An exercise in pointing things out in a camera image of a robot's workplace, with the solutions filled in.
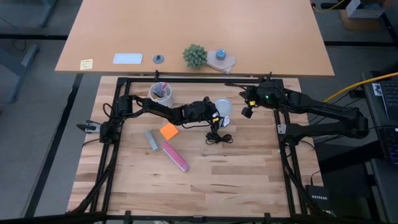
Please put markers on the black network switch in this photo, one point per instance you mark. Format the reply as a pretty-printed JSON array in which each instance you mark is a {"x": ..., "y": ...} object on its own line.
[{"x": 318, "y": 197}]

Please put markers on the tan wooden desk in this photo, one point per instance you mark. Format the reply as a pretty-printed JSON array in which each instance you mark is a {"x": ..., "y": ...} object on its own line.
[{"x": 199, "y": 28}]

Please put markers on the small grey stapler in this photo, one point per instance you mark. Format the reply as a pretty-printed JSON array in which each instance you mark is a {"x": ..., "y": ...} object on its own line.
[{"x": 151, "y": 140}]

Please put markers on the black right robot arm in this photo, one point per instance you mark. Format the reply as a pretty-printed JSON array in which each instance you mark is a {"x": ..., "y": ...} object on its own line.
[{"x": 326, "y": 115}]

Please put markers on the grey round desk grommet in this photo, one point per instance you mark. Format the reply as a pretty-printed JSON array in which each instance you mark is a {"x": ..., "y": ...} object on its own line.
[{"x": 158, "y": 59}]

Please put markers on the orange sticky note pad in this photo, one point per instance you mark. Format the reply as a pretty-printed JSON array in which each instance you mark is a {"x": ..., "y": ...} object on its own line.
[{"x": 169, "y": 131}]

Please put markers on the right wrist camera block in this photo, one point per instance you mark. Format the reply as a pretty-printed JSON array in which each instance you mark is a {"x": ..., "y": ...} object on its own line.
[{"x": 247, "y": 112}]

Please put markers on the yellow sticky note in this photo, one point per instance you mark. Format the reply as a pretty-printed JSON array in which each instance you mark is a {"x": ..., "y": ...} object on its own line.
[{"x": 86, "y": 64}]

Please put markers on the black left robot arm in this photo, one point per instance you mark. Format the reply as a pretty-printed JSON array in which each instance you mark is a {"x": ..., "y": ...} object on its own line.
[{"x": 149, "y": 107}]

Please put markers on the black aluminium table frame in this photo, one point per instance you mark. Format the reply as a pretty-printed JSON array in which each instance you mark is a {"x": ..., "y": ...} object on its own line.
[{"x": 199, "y": 80}]

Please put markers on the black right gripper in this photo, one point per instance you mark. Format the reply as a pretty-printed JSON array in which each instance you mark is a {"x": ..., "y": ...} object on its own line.
[{"x": 264, "y": 93}]

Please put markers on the black grey clamp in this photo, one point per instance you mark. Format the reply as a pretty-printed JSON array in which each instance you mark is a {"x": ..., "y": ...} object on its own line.
[{"x": 88, "y": 127}]

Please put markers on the grey box device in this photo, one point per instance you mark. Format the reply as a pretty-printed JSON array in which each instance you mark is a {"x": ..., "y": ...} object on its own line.
[{"x": 363, "y": 11}]

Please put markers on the blue round tin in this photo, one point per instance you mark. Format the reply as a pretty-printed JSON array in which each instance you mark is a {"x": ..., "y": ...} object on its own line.
[{"x": 221, "y": 54}]

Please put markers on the black laptop keyboard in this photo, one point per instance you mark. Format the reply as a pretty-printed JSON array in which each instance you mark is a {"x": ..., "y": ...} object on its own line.
[{"x": 390, "y": 99}]

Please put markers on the red pen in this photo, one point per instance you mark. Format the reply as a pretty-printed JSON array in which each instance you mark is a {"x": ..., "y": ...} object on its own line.
[{"x": 163, "y": 86}]

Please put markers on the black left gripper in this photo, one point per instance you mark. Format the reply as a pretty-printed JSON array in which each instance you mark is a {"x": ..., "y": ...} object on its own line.
[{"x": 199, "y": 112}]

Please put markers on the cardboard box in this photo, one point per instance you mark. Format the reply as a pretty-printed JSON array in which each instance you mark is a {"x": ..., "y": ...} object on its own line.
[{"x": 363, "y": 24}]

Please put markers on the white rectangular card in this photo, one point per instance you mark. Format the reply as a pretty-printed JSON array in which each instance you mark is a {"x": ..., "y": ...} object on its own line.
[{"x": 127, "y": 58}]

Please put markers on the green succulent plant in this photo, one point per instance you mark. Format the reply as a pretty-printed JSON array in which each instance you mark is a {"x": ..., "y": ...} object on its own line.
[{"x": 195, "y": 56}]

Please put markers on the grey metal frame bracket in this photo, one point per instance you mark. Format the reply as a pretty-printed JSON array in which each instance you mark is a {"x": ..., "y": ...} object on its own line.
[{"x": 281, "y": 128}]

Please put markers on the beige folded cloth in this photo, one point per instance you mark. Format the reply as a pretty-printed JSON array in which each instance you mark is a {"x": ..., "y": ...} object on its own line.
[{"x": 224, "y": 63}]

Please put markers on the pink white stapler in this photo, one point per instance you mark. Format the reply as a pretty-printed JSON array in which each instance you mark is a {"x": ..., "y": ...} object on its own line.
[{"x": 175, "y": 156}]

